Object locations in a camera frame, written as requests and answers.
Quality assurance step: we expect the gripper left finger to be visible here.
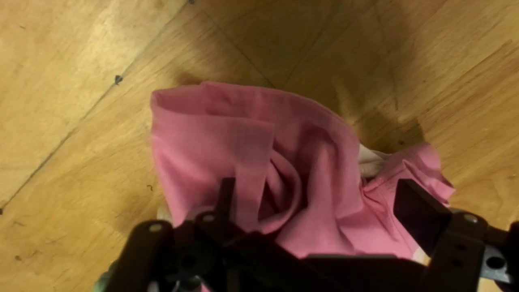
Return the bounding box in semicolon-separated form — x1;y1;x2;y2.
105;177;284;292

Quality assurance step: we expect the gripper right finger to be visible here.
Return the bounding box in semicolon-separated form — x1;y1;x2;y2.
392;178;519;292

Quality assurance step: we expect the pink t-shirt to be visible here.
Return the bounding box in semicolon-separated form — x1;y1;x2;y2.
150;81;456;292

